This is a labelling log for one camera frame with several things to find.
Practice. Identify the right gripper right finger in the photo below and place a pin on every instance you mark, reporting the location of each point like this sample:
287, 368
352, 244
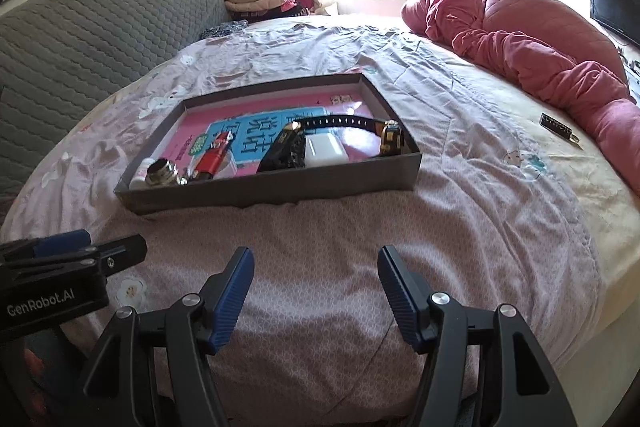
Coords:
488, 363

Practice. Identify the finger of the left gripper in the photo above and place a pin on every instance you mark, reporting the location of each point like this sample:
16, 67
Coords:
62, 244
117, 255

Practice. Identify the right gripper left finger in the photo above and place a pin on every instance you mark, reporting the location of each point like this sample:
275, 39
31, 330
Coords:
151, 369

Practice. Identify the metal perfume bottle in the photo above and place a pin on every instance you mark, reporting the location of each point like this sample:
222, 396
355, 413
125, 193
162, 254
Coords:
164, 172

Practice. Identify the red and black lighter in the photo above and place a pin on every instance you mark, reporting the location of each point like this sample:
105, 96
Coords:
212, 159

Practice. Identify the black and gold lighter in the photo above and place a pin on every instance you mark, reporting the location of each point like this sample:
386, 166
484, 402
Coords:
275, 158

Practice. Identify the black hair claw clip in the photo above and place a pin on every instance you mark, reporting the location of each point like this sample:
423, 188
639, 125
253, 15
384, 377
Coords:
296, 152

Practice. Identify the white earbuds case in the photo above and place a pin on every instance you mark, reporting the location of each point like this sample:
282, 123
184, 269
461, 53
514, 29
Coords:
323, 150

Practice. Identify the black and yellow wristwatch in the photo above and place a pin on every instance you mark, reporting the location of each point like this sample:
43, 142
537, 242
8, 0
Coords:
388, 131

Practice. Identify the small white pill bottle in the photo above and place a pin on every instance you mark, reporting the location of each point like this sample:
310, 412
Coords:
138, 180

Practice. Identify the person's left hand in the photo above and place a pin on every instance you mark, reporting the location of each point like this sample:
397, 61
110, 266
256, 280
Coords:
35, 368

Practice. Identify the pink patterned bed sheet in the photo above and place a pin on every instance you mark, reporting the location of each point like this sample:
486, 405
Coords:
316, 342

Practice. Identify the pink and blue book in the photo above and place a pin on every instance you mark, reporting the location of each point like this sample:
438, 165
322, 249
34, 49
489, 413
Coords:
256, 122

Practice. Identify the grey quilted headboard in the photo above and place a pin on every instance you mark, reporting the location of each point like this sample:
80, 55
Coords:
61, 58

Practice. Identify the grey cardboard box tray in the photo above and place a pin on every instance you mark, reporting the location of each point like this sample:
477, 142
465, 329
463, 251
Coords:
377, 173

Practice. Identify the yellow blanket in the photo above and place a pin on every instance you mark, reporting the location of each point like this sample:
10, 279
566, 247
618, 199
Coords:
590, 166

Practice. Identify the pink quilted duvet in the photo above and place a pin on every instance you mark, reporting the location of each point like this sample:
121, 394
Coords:
550, 52

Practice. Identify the white TV cabinet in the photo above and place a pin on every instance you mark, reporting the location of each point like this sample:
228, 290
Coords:
632, 69

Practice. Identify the black wall television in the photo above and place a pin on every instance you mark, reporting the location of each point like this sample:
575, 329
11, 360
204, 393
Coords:
620, 16

